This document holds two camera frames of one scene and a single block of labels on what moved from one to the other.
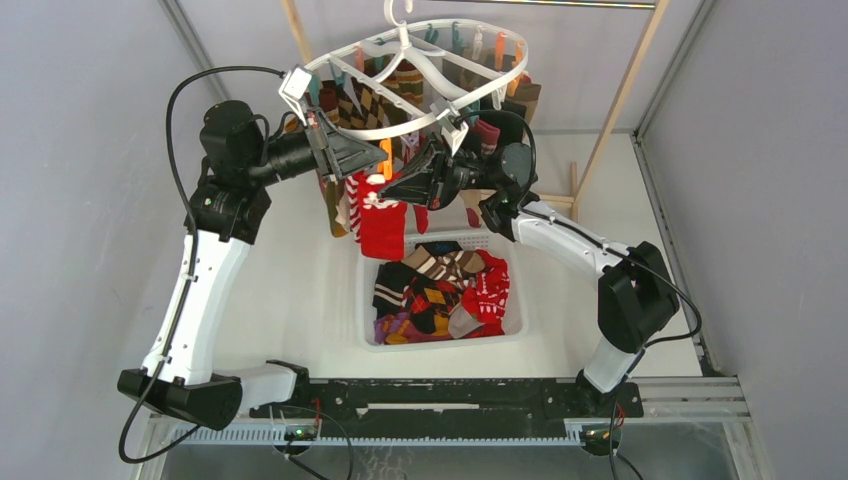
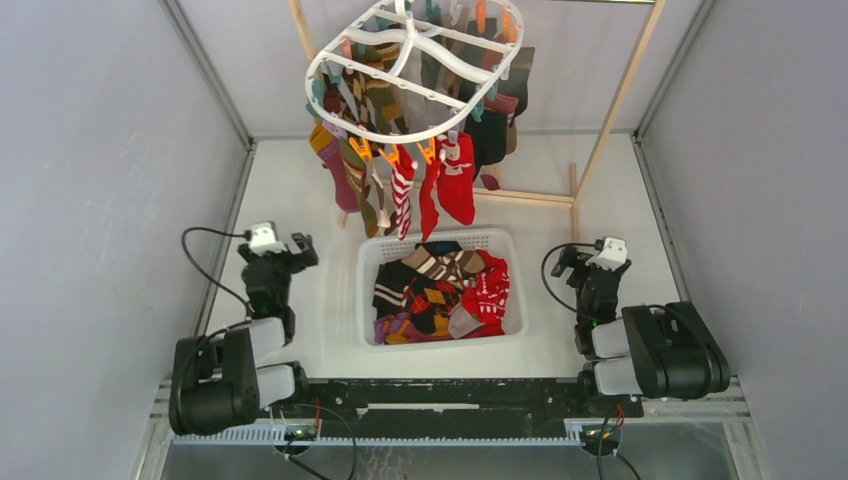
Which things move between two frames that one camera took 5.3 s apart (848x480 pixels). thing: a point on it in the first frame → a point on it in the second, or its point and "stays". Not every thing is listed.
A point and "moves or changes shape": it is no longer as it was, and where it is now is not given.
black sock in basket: x=391 y=279 stays
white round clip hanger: x=297 y=82 moves or changes shape
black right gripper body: x=446 y=172 → x=576 y=257
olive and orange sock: x=338 y=206 → x=355 y=173
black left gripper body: x=324 y=152 → x=284 y=264
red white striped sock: x=353 y=187 → x=402 y=182
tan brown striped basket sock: x=450 y=266 stays
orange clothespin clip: x=385 y=168 moves or changes shape
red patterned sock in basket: x=487 y=297 stays
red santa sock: x=383 y=222 moves or changes shape
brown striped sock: x=407 y=82 → x=391 y=100
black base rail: x=453 y=408 stays
